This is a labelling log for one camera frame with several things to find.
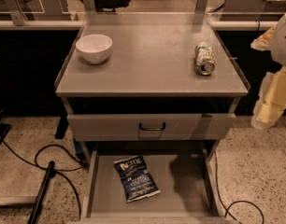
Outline grey drawer cabinet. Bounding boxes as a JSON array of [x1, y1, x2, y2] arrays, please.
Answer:
[[54, 12, 251, 224]]

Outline black floor cable right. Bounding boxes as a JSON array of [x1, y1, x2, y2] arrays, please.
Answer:
[[213, 152, 265, 224]]

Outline black bar on floor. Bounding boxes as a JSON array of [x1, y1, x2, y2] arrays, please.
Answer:
[[28, 161, 55, 224]]

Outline closed top drawer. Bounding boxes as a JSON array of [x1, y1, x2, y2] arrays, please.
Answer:
[[67, 113, 236, 141]]

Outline black floor cable left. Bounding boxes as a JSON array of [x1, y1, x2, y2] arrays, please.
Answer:
[[0, 133, 90, 221]]

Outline open middle drawer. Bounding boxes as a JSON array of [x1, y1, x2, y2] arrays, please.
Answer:
[[81, 151, 225, 224]]

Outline blue Kettle chip bag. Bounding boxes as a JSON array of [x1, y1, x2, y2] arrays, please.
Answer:
[[114, 155, 160, 203]]

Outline white horizontal rail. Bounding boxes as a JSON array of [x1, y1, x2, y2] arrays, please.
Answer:
[[0, 20, 277, 31]]

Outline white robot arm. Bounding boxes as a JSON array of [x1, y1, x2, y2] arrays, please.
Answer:
[[250, 13, 286, 130]]

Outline black drawer handle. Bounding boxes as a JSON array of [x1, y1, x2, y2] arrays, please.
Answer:
[[139, 122, 166, 132]]

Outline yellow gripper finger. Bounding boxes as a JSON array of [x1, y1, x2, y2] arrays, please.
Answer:
[[250, 26, 275, 51]]

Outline white ceramic bowl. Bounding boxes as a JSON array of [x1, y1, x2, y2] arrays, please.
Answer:
[[76, 35, 113, 64]]

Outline black floor cable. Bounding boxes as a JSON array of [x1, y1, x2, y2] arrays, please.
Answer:
[[213, 152, 265, 224], [0, 133, 90, 221]]

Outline crushed green soda can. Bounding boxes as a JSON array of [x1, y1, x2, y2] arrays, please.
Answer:
[[195, 42, 215, 76]]

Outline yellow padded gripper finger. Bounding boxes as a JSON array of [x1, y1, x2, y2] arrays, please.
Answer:
[[251, 66, 286, 130]]

